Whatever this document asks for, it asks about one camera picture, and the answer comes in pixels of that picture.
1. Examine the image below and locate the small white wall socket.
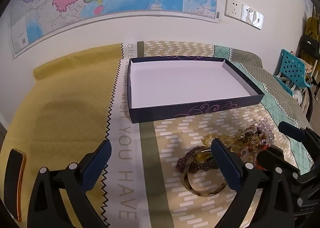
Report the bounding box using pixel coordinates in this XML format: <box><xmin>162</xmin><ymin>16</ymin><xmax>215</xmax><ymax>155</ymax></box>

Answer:
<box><xmin>252</xmin><ymin>11</ymin><xmax>264</xmax><ymax>30</ymax></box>

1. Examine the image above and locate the black handbag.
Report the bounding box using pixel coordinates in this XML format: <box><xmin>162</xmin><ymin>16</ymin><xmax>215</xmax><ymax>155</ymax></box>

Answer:
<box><xmin>299</xmin><ymin>34</ymin><xmax>320</xmax><ymax>59</ymax></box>

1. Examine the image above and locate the tortoiseshell bangle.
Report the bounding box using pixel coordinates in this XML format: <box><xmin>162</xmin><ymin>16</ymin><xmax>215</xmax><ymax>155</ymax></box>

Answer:
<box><xmin>184</xmin><ymin>148</ymin><xmax>229</xmax><ymax>196</ymax></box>

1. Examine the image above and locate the patchwork printed bed sheet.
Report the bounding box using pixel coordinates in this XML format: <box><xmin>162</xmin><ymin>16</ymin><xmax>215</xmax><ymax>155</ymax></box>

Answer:
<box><xmin>0</xmin><ymin>41</ymin><xmax>316</xmax><ymax>228</ymax></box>

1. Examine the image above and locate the yellow bead bracelet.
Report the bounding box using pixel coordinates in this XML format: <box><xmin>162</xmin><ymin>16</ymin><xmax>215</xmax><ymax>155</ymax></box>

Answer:
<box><xmin>202</xmin><ymin>134</ymin><xmax>238</xmax><ymax>153</ymax></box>

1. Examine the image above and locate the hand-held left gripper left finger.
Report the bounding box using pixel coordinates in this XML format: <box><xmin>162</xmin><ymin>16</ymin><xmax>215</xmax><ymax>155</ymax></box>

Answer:
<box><xmin>27</xmin><ymin>139</ymin><xmax>112</xmax><ymax>228</ymax></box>

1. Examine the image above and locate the black flat object orange edge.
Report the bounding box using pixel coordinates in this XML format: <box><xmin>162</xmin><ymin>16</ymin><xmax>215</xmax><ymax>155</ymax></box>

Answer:
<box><xmin>4</xmin><ymin>149</ymin><xmax>27</xmax><ymax>222</ymax></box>

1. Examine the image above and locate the pale crystal bead bracelet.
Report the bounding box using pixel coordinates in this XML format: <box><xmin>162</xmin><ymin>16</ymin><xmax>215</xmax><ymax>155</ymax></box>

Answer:
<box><xmin>257</xmin><ymin>117</ymin><xmax>275</xmax><ymax>140</ymax></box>

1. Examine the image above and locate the brown mixed bead bracelet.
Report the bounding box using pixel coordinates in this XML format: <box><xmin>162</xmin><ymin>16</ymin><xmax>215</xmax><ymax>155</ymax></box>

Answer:
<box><xmin>226</xmin><ymin>125</ymin><xmax>269</xmax><ymax>166</ymax></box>

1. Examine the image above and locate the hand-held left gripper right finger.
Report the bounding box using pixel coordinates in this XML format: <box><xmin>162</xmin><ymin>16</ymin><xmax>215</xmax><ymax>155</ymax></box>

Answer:
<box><xmin>211</xmin><ymin>138</ymin><xmax>295</xmax><ymax>228</ymax></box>

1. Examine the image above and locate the purple beaded bracelet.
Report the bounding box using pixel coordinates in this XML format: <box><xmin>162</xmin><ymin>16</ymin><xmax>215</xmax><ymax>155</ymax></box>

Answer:
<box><xmin>176</xmin><ymin>147</ymin><xmax>220</xmax><ymax>173</ymax></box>

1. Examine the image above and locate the navy cardboard box tray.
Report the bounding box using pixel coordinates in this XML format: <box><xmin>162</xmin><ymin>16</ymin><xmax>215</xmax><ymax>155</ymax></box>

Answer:
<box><xmin>127</xmin><ymin>56</ymin><xmax>265</xmax><ymax>124</ymax></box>

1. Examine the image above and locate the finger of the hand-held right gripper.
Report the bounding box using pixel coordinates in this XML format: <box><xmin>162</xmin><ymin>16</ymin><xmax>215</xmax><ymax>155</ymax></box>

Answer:
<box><xmin>257</xmin><ymin>145</ymin><xmax>300</xmax><ymax>176</ymax></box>
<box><xmin>278</xmin><ymin>121</ymin><xmax>310</xmax><ymax>142</ymax></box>

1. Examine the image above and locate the yellow hanging garment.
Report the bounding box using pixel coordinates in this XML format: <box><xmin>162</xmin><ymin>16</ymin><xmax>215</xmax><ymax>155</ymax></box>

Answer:
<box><xmin>306</xmin><ymin>16</ymin><xmax>320</xmax><ymax>37</ymax></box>

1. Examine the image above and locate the beige cloth pile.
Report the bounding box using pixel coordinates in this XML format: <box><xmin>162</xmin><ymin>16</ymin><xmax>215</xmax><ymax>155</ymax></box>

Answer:
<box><xmin>291</xmin><ymin>86</ymin><xmax>313</xmax><ymax>121</ymax></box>

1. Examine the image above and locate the teal perforated plastic chair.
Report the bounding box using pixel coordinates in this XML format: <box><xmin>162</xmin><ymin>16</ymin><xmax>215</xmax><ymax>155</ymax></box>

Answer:
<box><xmin>274</xmin><ymin>49</ymin><xmax>313</xmax><ymax>96</ymax></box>

